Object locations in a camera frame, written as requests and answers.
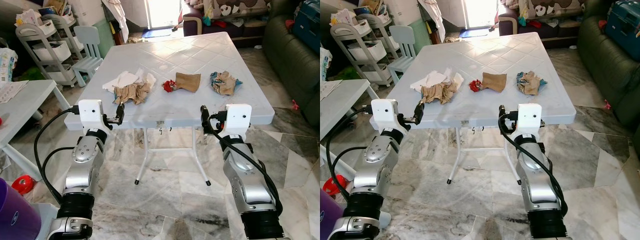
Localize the blue door mat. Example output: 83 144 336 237
141 27 173 39
459 27 488 39

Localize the printed paper sheet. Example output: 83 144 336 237
0 81 30 104
320 80 343 101

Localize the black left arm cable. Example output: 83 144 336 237
326 107 373 201
34 106 81 207

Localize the purple rubbish bin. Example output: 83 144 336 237
320 189 346 240
0 177 43 240

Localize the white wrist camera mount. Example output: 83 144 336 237
77 99 107 132
516 103 544 137
225 104 252 137
371 99 399 130

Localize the beige crumpled paper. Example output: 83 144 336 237
113 75 157 105
421 74 465 105

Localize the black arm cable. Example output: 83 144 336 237
500 125 569 216
202 125 283 216
34 106 81 207
326 107 373 201

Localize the flat brown paper bag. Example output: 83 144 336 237
174 72 202 94
481 72 508 93

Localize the white hanging cloth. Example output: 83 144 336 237
101 0 130 43
417 0 446 43

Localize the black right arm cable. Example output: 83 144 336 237
500 125 569 216
202 125 283 216

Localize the white crumpled tissue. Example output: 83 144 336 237
410 70 453 93
102 70 146 94

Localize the red plastic toy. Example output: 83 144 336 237
11 175 34 194
322 175 348 197

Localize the white wet wipes pack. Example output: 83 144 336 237
0 47 19 84
320 47 333 81

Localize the large white folding table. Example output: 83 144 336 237
64 31 276 187
382 31 577 187

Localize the white tiered storage trolley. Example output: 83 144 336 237
15 14 83 88
330 14 396 87

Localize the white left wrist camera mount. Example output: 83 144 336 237
77 99 107 132
371 99 399 130

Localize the blue plastic storage box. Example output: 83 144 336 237
292 0 321 55
604 0 640 48

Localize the blue and brown wrapper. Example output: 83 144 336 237
516 71 548 96
209 70 244 96

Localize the dark green sofa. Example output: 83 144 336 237
262 0 321 128
582 0 640 128

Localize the green plastic item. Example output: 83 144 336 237
337 66 361 81
20 66 47 82

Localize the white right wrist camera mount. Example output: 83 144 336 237
225 104 252 137
516 103 544 137

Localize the brown sofa with patterned cushions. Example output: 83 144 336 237
182 0 273 40
497 0 588 38

